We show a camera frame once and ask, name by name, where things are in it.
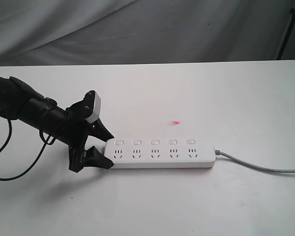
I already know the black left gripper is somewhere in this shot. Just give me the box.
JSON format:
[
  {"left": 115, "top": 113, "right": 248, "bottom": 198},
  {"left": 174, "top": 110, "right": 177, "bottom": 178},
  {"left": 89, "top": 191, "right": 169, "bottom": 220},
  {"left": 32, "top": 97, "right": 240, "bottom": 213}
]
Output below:
[{"left": 64, "top": 98, "right": 114, "bottom": 173}]

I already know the white five-outlet power strip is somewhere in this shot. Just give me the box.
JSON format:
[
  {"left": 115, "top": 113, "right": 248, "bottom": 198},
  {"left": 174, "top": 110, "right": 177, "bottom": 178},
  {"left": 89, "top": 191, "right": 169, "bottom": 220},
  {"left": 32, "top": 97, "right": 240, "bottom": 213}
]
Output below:
[{"left": 104, "top": 137, "right": 216, "bottom": 169}]

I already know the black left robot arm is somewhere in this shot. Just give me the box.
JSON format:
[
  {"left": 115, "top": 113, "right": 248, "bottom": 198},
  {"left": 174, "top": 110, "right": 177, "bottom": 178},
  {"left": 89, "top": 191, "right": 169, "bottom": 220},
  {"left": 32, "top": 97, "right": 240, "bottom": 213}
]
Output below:
[{"left": 0, "top": 77, "right": 114, "bottom": 173}]

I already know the red paint mark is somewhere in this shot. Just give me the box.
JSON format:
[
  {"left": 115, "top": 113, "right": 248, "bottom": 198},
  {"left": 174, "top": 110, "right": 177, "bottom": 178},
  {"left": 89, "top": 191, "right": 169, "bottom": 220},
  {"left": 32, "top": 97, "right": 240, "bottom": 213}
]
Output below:
[{"left": 169, "top": 120, "right": 181, "bottom": 126}]

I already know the grey backdrop cloth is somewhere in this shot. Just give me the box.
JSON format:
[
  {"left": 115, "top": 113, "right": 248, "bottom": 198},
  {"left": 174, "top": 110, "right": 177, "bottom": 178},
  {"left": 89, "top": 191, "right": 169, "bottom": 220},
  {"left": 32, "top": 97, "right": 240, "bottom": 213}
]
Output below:
[{"left": 0, "top": 0, "right": 295, "bottom": 66}]

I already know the black tripod stand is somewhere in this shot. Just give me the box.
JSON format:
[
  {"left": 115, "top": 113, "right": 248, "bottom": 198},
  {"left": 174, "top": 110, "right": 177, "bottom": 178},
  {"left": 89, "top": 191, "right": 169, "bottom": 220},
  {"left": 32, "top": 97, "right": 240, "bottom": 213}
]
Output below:
[{"left": 276, "top": 6, "right": 295, "bottom": 60}]

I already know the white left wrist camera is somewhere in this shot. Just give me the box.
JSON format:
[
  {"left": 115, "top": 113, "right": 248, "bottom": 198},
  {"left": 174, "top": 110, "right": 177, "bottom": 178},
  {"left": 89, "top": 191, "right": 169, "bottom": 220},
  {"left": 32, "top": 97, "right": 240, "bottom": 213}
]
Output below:
[{"left": 84, "top": 90, "right": 101, "bottom": 123}]

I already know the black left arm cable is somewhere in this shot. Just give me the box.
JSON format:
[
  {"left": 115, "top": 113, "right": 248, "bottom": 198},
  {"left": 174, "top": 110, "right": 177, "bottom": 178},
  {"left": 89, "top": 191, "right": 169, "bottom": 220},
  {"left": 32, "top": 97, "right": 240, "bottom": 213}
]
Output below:
[{"left": 0, "top": 108, "right": 72, "bottom": 181}]

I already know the grey power cord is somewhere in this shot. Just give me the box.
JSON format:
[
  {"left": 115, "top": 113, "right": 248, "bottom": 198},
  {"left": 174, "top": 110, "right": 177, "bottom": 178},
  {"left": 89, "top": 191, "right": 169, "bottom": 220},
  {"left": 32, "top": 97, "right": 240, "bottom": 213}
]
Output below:
[{"left": 213, "top": 148, "right": 295, "bottom": 192}]

